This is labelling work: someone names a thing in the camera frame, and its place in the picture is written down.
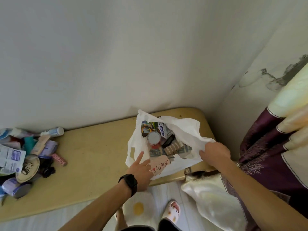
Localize cream and purple curtain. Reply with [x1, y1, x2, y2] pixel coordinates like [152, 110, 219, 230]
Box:
[181, 62, 308, 231]

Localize person's right forearm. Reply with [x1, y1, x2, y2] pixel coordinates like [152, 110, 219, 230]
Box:
[218, 160, 308, 231]

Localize pink dotted tube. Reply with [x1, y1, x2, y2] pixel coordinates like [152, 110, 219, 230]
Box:
[51, 153, 68, 167]

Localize light wooden cabinet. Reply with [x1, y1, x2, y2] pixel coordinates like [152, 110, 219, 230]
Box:
[0, 107, 217, 223]

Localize black shorts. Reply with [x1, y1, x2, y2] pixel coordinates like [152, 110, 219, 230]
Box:
[120, 218, 183, 231]

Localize person's left leg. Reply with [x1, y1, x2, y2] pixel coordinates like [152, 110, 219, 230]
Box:
[115, 208, 128, 231]

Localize blue white blister pack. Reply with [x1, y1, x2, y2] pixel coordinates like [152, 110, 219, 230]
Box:
[0, 128, 13, 140]

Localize black bar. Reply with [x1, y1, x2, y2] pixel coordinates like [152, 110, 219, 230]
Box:
[161, 134, 176, 150]

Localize red can with silver lid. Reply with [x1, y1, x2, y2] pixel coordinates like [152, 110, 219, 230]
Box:
[147, 131, 162, 150]

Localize white bottle with pink cap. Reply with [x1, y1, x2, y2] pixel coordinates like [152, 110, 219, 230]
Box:
[9, 128, 40, 139]

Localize small black accessory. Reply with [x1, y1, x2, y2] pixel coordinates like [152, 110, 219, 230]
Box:
[37, 158, 56, 179]

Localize white blue printed packet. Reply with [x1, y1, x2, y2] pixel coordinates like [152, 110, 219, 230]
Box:
[0, 144, 27, 175]

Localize peach sachet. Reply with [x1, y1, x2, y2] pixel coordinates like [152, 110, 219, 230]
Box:
[30, 134, 51, 156]

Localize lilac white can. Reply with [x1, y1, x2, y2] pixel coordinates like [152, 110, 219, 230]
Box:
[38, 140, 59, 159]
[1, 177, 33, 199]

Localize white plastic bag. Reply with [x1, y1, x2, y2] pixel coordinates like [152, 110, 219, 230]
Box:
[125, 109, 216, 180]

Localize cream spotted right slipper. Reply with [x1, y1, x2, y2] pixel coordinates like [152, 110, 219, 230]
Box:
[161, 200, 181, 225]

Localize beige hair claw clip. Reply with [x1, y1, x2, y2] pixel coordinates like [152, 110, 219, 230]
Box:
[164, 139, 181, 154]

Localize teal bottle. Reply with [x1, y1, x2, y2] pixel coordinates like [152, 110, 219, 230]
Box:
[23, 136, 38, 154]

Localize colourful picture packet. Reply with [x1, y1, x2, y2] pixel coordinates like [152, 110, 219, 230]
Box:
[141, 120, 174, 140]

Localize black smartwatch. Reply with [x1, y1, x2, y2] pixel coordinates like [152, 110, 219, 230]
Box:
[118, 174, 138, 198]

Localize person's right hand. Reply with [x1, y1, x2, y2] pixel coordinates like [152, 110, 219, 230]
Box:
[199, 141, 231, 170]

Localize person's left hand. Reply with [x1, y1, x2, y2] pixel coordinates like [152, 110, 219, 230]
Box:
[126, 151, 154, 193]

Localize pink soft pack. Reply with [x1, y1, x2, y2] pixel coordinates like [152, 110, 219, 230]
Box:
[0, 139, 23, 150]

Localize person's left forearm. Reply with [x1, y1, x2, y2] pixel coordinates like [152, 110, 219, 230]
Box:
[57, 181, 133, 231]

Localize black pouch with green label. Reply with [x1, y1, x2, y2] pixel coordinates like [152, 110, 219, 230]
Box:
[0, 174, 17, 187]

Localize white blue bottle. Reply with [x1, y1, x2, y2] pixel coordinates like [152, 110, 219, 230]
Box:
[40, 127, 65, 138]

